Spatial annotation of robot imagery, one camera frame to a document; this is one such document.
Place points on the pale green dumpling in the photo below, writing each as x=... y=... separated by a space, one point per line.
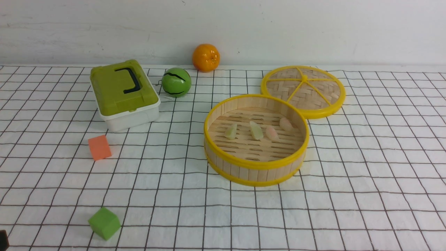
x=230 y=133
x=256 y=131

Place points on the pale pink dumpling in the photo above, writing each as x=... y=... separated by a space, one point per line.
x=285 y=124

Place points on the bamboo steamer tray yellow rim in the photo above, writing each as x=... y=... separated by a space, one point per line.
x=245 y=160

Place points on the bamboo steamer lid yellow rim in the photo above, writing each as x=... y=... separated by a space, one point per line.
x=314 y=92

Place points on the green striped ball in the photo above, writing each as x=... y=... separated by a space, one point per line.
x=176 y=82

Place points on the orange fruit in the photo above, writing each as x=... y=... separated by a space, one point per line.
x=206 y=58

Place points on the green lidded white box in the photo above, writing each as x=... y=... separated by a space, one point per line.
x=124 y=95

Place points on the orange foam cube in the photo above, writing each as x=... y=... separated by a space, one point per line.
x=99 y=147

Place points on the green foam cube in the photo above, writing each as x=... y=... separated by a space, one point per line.
x=104 y=223

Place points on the white checkered tablecloth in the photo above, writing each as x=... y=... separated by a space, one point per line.
x=373 y=177

